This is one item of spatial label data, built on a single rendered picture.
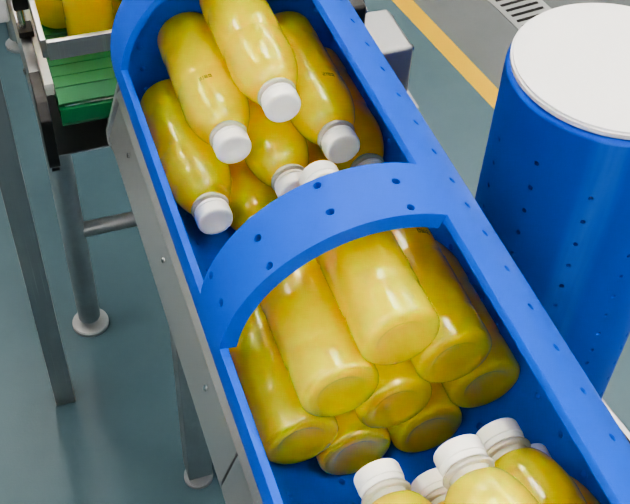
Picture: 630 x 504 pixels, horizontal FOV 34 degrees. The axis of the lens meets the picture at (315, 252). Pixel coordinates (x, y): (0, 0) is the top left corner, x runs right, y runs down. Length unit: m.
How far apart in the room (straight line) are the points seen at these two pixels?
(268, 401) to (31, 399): 1.39
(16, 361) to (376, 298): 1.57
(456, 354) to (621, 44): 0.64
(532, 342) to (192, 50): 0.54
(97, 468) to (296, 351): 1.31
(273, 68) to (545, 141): 0.41
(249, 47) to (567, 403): 0.51
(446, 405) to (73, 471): 1.29
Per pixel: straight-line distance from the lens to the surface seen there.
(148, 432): 2.18
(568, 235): 1.39
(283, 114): 1.05
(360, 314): 0.83
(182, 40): 1.17
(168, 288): 1.26
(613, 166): 1.31
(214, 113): 1.08
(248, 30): 1.09
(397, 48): 1.65
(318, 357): 0.85
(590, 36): 1.43
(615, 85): 1.35
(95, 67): 1.54
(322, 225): 0.83
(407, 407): 0.94
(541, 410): 0.96
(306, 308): 0.88
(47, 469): 2.16
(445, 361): 0.90
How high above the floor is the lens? 1.82
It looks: 47 degrees down
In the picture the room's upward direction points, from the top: 3 degrees clockwise
